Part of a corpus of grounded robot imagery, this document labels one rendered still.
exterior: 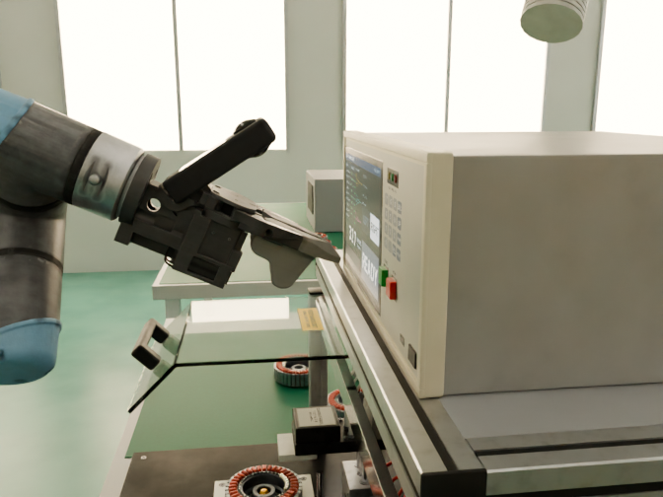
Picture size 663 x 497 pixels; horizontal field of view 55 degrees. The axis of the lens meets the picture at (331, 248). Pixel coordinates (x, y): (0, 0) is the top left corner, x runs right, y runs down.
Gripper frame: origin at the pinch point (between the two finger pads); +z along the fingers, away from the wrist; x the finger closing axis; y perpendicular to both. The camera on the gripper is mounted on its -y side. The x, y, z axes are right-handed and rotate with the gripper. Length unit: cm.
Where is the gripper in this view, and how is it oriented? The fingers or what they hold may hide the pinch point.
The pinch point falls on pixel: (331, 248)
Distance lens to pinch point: 64.2
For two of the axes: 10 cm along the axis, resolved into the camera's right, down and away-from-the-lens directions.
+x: 1.3, 2.2, -9.7
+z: 9.0, 3.9, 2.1
